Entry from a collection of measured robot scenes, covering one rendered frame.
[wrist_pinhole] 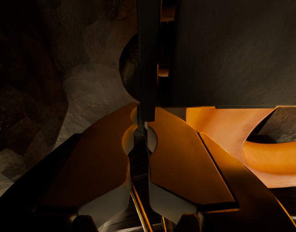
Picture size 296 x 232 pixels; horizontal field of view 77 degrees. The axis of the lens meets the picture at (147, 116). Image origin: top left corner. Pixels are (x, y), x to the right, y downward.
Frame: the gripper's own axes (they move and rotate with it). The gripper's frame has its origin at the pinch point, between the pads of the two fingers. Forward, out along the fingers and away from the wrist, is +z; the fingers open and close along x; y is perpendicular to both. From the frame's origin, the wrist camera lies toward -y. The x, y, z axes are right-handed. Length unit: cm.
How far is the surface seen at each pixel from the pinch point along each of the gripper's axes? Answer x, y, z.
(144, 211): 0.1, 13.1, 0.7
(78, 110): -7.2, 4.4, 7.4
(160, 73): 1.6, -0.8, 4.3
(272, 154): 11.8, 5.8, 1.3
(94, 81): -4.6, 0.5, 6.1
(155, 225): 1.4, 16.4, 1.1
